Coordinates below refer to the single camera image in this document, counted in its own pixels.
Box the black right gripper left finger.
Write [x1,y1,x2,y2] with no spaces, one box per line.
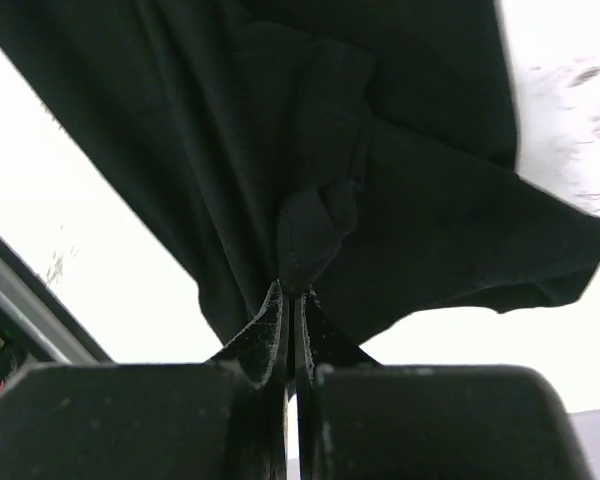
[0,283,288,480]

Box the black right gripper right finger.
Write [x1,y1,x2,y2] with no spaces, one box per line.
[293,292,591,480]

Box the black t-shirt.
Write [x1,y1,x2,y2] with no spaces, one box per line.
[0,1,600,343]

